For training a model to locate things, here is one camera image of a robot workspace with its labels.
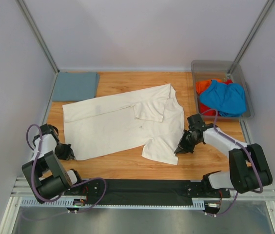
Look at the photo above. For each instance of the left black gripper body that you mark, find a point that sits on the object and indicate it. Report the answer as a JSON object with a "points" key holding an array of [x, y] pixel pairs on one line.
{"points": [[63, 151]]}

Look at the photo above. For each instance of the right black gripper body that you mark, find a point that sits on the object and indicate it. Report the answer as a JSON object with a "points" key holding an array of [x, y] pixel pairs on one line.
{"points": [[191, 141]]}

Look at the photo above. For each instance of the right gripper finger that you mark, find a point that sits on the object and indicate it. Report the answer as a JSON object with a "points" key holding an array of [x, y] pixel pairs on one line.
{"points": [[184, 149], [183, 141]]}

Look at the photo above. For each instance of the white t shirt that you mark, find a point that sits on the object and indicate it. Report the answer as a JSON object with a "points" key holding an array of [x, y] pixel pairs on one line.
{"points": [[151, 118]]}

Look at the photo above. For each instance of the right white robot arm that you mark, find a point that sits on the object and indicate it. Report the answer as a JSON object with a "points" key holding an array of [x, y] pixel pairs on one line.
{"points": [[248, 167]]}

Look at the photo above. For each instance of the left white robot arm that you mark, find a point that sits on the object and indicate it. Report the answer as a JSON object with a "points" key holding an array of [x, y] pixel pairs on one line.
{"points": [[44, 172]]}

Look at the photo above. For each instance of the red t shirt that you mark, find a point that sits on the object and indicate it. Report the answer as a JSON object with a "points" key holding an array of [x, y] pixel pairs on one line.
{"points": [[205, 109]]}

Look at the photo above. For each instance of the blue t shirt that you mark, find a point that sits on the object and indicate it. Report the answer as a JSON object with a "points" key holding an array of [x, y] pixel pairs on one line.
{"points": [[228, 99]]}

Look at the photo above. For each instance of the orange t shirt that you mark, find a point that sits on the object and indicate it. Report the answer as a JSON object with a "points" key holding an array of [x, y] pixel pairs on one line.
{"points": [[201, 86]]}

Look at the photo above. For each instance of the clear plastic bin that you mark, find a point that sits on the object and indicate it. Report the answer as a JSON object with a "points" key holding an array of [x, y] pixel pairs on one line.
{"points": [[222, 71]]}

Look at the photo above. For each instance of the folded grey-blue t shirt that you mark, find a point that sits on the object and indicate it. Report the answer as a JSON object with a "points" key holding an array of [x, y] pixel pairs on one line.
{"points": [[75, 86]]}

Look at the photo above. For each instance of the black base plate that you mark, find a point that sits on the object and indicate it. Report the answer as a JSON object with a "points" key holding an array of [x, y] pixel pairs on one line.
{"points": [[145, 192]]}

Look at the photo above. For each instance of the aluminium frame rail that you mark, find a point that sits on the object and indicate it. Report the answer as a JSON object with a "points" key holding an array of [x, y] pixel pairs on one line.
{"points": [[21, 188]]}

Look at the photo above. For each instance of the slotted cable duct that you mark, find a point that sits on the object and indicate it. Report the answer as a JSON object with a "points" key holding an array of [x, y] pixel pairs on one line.
{"points": [[72, 203]]}

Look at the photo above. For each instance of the right corner aluminium post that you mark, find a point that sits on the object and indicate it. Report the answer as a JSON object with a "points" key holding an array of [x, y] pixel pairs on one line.
{"points": [[269, 4]]}

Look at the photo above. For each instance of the corner aluminium post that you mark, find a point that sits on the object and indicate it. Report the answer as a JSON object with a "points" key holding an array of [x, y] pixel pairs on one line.
{"points": [[269, 4], [34, 28]]}

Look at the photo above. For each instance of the left corner aluminium post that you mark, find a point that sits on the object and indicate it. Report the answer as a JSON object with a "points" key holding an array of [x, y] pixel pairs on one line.
{"points": [[34, 28]]}

